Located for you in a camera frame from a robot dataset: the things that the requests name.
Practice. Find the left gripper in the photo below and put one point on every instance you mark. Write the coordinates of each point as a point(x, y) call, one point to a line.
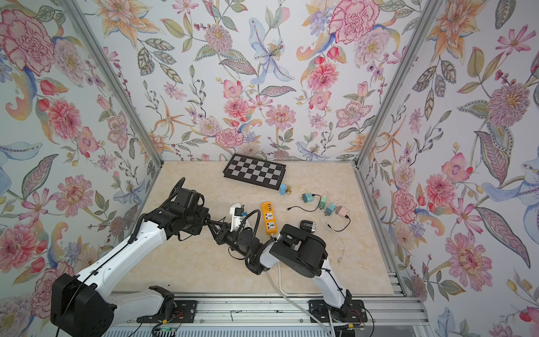
point(204, 211)

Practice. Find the aluminium corner post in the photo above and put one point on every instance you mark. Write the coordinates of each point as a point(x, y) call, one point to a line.
point(425, 20)
point(74, 13)

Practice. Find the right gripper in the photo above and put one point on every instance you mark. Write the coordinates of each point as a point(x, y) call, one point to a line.
point(226, 235)

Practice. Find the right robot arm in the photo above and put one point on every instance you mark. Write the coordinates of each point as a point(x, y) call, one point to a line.
point(303, 252)

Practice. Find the orange power strip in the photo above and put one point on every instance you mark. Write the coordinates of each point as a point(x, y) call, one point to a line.
point(269, 218)

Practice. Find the black white chessboard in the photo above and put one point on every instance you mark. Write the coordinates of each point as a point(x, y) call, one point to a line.
point(245, 169)

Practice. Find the teal USB charger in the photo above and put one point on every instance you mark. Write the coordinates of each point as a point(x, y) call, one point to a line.
point(330, 209)

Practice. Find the black electric shaver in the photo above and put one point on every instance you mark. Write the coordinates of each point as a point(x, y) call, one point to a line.
point(308, 226)

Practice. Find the left aluminium corner post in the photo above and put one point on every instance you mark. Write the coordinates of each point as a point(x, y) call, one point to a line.
point(74, 13)

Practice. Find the light green USB charger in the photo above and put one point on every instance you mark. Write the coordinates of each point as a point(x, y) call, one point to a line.
point(322, 203)

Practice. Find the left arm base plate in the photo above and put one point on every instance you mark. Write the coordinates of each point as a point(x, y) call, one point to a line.
point(183, 311)

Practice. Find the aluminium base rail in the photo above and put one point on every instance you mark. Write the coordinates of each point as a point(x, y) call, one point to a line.
point(275, 316)

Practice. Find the right aluminium corner post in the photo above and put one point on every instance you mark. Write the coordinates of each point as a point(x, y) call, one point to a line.
point(425, 20)

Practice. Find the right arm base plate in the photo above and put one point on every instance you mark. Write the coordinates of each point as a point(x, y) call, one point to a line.
point(351, 312)

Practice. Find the white power strip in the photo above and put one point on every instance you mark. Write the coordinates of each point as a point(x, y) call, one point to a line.
point(235, 210)

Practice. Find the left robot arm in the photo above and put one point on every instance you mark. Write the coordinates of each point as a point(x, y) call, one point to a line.
point(84, 305)

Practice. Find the brown charger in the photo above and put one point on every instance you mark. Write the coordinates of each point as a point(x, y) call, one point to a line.
point(342, 211)

